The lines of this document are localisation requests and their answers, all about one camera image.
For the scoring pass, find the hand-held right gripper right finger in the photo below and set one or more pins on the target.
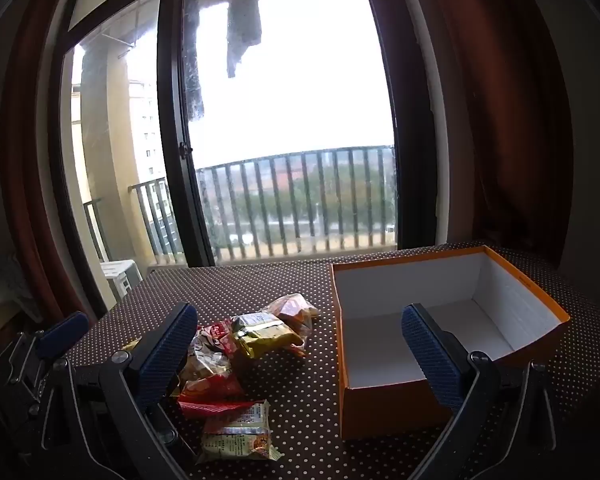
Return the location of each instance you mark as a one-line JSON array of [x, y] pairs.
[[432, 360]]

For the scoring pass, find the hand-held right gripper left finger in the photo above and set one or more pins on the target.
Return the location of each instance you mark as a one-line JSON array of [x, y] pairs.
[[165, 355]]

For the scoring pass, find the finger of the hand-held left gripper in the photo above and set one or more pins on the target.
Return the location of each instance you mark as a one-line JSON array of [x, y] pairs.
[[62, 332]]

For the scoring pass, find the red label clear snack pouch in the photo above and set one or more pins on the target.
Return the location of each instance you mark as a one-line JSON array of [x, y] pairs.
[[210, 365]]

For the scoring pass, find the orange cardboard box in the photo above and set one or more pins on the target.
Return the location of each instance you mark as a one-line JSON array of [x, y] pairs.
[[380, 412]]

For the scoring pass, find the clear bag of orange snacks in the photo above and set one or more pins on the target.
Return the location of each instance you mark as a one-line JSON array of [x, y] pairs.
[[295, 310]]

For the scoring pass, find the red snack packet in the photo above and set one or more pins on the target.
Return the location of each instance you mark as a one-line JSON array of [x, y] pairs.
[[205, 408]]

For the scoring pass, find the white outdoor air conditioner unit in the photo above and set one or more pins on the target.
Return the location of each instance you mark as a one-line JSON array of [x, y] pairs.
[[122, 275]]

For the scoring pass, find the yellow green snack packet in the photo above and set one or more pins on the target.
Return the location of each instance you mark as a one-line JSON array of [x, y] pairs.
[[265, 335]]

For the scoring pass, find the pale yellow snack packet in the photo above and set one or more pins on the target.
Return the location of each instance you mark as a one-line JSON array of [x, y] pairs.
[[240, 435]]

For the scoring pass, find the brown polka dot tablecloth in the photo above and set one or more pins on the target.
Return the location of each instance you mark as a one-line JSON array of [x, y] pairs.
[[305, 390]]

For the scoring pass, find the red-brown curtain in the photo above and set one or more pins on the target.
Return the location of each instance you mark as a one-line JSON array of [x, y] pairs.
[[505, 110], [25, 160]]

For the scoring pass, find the balcony railing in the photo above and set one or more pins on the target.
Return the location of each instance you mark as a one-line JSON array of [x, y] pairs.
[[280, 200]]

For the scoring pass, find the black window latch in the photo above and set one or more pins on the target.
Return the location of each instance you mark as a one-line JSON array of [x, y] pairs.
[[184, 150]]

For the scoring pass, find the beige apartment building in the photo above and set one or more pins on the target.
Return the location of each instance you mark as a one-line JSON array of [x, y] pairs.
[[147, 125]]

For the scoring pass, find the hanging dark cloth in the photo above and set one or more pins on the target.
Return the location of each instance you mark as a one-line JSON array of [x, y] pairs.
[[194, 75]]

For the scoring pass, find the hanging grey cloth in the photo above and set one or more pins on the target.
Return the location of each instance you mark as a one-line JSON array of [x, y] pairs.
[[242, 25]]

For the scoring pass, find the black window frame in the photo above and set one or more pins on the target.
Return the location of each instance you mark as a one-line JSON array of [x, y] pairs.
[[172, 160]]

